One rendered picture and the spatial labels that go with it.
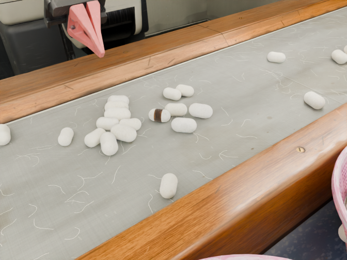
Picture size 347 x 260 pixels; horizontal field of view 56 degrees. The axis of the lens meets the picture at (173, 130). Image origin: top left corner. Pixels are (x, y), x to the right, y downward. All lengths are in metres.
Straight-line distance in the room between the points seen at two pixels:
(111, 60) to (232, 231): 0.42
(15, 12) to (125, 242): 1.07
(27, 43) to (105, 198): 0.99
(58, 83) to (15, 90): 0.07
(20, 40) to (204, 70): 0.82
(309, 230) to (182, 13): 2.68
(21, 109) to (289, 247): 0.42
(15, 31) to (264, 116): 0.99
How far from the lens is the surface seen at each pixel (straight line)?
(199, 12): 3.09
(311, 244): 0.42
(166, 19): 2.91
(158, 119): 0.46
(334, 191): 0.34
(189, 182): 0.37
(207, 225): 0.30
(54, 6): 0.53
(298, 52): 0.71
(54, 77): 0.60
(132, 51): 0.66
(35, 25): 1.30
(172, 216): 0.30
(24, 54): 1.31
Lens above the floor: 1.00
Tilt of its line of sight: 35 degrees down
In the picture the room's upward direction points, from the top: 4 degrees counter-clockwise
